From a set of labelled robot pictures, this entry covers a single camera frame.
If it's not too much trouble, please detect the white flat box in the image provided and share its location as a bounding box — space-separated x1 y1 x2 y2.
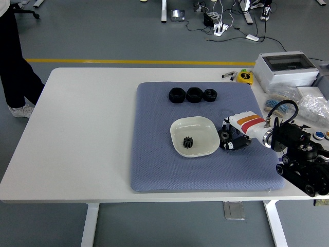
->
297 86 326 100

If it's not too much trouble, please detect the large black gear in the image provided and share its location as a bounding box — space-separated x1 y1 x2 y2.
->
218 130 232 145

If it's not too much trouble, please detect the black floor cable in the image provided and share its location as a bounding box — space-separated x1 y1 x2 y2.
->
205 35 288 52

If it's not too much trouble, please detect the yellow tape measure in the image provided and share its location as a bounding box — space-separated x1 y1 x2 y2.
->
236 68 254 85

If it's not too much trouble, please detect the person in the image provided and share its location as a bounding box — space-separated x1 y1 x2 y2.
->
0 0 46 119

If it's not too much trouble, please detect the white square plate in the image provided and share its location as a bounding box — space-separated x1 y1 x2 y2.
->
170 116 221 158

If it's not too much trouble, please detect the black desk phone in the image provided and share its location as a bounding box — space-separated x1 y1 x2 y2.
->
171 9 186 22

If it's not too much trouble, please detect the grey electrical enclosure box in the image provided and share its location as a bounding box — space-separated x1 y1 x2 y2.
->
253 50 320 93

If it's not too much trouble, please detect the small black hex nut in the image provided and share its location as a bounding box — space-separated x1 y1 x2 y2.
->
203 89 218 102

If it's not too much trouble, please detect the large black hex nut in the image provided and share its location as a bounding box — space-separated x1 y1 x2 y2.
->
168 87 185 104
186 86 204 103

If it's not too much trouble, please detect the white power strip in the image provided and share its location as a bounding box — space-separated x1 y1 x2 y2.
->
213 22 229 37

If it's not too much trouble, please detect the white table leg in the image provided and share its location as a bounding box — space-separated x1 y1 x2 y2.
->
80 203 100 247
263 200 288 247

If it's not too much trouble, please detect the blue-grey textured mat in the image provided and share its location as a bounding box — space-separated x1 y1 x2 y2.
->
129 81 285 193

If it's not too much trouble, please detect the black office chair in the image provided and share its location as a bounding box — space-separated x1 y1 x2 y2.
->
11 2 41 19

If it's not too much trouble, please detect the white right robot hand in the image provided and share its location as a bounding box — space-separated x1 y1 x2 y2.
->
218 110 267 151

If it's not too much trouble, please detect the metal floor plate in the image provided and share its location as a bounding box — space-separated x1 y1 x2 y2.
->
223 201 246 220

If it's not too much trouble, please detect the clear bag of blue resistors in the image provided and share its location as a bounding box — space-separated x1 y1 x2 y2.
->
264 86 301 118

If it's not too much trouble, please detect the grey metal box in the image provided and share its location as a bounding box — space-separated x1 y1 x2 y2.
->
312 61 329 101

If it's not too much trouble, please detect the white desk leg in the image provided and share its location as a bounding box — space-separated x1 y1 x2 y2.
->
243 0 254 25
161 0 168 24

